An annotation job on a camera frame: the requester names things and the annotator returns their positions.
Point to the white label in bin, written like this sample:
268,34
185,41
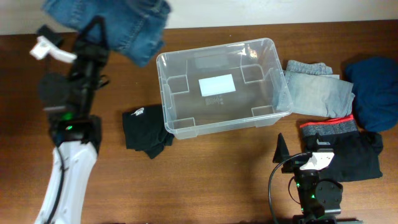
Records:
217,85

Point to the navy blue folded garment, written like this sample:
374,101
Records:
375,87

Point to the clear plastic storage bin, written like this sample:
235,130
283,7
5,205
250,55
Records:
258,78

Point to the light blue denim jeans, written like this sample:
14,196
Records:
313,89

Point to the black Nike t-shirt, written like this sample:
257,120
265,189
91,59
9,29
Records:
144,130

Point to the dark blue denim jeans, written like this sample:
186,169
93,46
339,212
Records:
133,28

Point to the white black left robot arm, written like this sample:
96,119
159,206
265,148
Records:
75,132

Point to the black shorts red grey waistband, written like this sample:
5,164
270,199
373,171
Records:
356,153

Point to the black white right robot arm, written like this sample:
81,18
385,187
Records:
319,199

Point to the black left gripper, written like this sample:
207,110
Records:
91,56

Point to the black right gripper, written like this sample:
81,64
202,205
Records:
280,154

